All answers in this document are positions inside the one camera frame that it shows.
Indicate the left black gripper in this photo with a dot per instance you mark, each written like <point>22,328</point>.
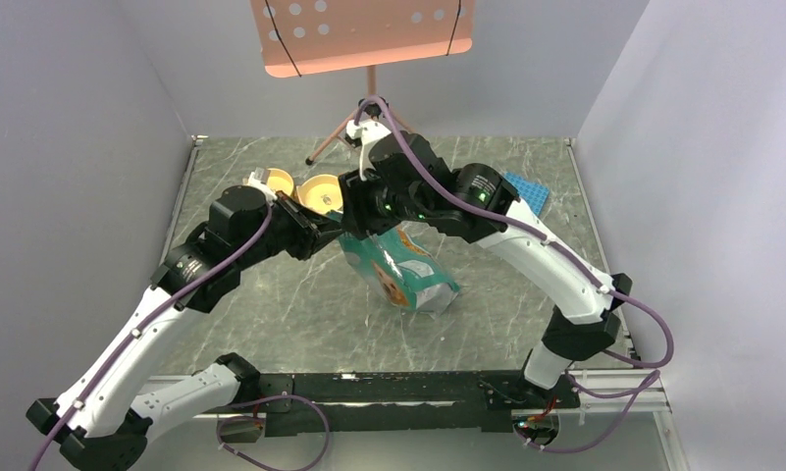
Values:
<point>313,231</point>

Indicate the cream pet bowl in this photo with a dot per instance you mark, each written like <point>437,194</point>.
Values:
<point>321,194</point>
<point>280,180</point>

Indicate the right cream pet bowl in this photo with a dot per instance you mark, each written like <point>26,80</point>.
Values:
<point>321,194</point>

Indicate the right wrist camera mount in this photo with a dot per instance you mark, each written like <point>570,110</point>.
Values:
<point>366,134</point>

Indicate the blue studded building plate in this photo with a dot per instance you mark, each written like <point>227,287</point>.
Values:
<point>534,194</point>

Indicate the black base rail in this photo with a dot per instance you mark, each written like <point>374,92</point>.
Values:
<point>399,401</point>

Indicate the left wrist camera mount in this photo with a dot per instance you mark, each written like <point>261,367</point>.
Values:
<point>258,179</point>

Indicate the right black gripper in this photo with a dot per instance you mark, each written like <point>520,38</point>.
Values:
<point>359,218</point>

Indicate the left cream pet bowl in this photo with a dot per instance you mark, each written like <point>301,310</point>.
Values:
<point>280,180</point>

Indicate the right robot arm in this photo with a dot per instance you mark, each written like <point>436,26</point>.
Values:
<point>477,204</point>

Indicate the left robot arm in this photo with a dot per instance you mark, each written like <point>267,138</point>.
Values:
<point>106,420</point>

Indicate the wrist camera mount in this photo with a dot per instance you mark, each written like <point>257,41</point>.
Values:
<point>366,134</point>
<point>258,179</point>

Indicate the green pet food bag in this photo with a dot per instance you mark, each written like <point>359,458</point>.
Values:
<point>397,268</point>

